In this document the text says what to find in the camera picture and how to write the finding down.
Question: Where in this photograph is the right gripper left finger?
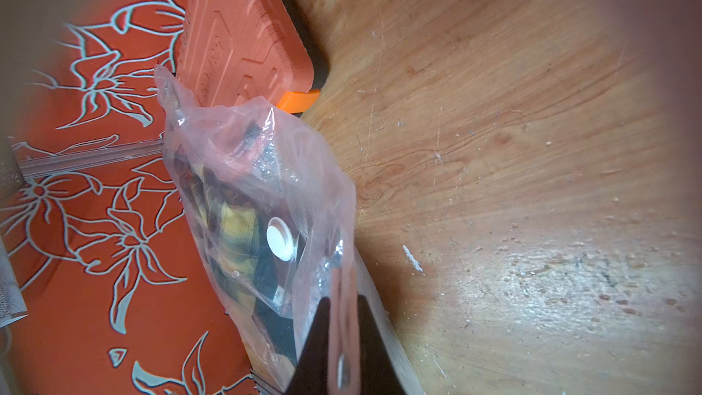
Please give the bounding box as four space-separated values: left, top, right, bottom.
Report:
284 297 331 395

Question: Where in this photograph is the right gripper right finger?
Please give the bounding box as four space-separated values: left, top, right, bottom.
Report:
358 296 406 395

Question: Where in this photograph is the clear plastic vacuum bag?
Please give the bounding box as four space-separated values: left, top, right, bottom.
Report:
155 66 422 394

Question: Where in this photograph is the yellow black plaid shirt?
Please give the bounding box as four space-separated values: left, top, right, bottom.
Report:
172 146 292 313

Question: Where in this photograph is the orange plastic tool case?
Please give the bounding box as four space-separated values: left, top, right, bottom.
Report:
177 0 329 115

